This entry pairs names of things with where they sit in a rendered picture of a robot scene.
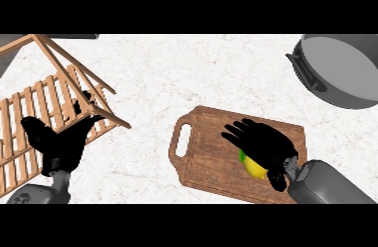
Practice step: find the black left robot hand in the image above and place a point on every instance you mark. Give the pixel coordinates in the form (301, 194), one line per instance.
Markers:
(60, 144)

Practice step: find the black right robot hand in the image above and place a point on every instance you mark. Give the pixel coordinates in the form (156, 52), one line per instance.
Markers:
(267, 142)

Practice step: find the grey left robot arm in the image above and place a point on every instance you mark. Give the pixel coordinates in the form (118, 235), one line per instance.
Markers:
(47, 189)

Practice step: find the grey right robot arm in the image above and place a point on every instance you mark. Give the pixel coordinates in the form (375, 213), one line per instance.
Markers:
(323, 182)

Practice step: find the yellow lemon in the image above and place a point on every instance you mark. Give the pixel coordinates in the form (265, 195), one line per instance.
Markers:
(255, 167)

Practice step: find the brown wooden cutting board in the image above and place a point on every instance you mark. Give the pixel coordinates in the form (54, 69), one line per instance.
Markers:
(212, 157)

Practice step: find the grey metal pot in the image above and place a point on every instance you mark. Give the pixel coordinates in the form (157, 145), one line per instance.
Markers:
(338, 71)

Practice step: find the wooden slatted rack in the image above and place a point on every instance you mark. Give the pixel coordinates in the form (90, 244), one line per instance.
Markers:
(45, 107)

